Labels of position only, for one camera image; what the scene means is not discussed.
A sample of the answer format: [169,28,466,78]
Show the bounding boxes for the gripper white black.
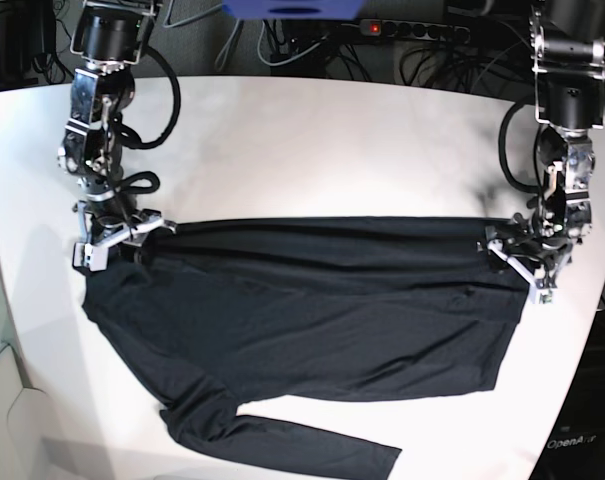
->
[477,214,583,304]
[74,200,178,265]

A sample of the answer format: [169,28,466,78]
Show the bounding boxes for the dark navy long-sleeve shirt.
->
[83,217,529,479]

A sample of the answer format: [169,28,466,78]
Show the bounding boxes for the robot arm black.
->
[58,1,182,274]
[482,1,605,304]

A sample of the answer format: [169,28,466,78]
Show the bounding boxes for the black OpenArm base box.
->
[531,310,605,479]

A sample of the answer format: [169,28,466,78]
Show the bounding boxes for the blue box at top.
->
[223,0,364,20]

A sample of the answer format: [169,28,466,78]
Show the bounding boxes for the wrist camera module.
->
[527,283,556,305]
[72,242,109,273]

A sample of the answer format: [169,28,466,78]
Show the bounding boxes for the white cable on floor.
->
[214,19,328,69]

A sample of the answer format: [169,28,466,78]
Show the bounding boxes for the black power strip red switch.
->
[358,19,471,45]

